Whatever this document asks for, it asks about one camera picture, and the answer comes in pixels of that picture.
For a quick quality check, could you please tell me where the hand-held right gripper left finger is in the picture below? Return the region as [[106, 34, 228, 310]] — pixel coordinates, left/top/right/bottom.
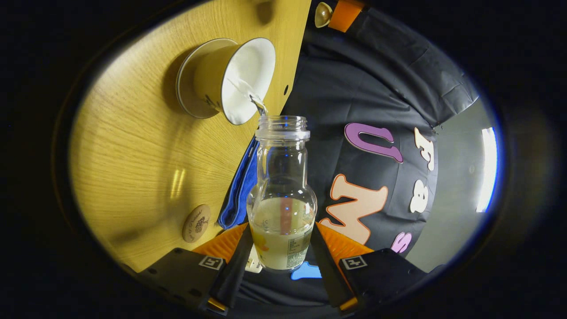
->
[[137, 223, 253, 316]]

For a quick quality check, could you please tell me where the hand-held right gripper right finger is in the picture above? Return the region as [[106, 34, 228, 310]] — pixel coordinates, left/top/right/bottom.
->
[[310, 223, 443, 313]]

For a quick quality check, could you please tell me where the white teacup lid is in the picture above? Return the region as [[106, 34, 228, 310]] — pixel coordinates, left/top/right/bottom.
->
[[315, 2, 333, 28]]

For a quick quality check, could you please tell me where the round wooden coaster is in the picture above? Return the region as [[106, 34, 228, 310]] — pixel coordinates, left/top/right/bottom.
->
[[182, 204, 211, 243]]

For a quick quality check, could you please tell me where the clear water bottle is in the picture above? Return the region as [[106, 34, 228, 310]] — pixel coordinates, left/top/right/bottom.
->
[[246, 115, 318, 272]]

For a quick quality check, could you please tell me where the white teacup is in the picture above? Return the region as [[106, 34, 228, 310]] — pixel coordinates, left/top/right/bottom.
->
[[193, 38, 276, 125]]

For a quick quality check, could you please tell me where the black backdrop cloth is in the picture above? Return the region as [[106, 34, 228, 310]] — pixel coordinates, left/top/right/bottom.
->
[[230, 0, 481, 306]]

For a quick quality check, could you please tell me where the blue towel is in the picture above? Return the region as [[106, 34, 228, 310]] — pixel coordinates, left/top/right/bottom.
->
[[217, 136, 260, 230]]

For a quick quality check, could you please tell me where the white saucer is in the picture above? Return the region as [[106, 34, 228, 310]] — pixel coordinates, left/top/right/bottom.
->
[[176, 38, 240, 119]]

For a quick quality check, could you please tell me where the ceiling light panel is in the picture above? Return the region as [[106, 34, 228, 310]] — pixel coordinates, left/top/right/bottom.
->
[[476, 128, 498, 213]]

